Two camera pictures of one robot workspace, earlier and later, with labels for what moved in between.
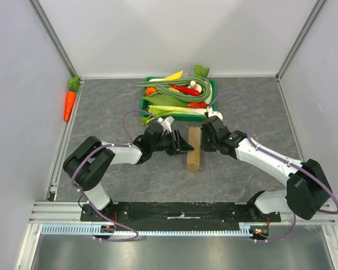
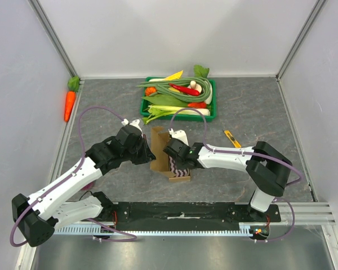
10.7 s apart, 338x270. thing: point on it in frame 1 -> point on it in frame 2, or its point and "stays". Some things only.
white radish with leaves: [200, 72] stays
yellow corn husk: [174, 76] stays
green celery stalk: [158, 111] stays
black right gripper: [207, 139] -> [172, 152]
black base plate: [178, 214] stays
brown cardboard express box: [193, 160] -> [159, 161]
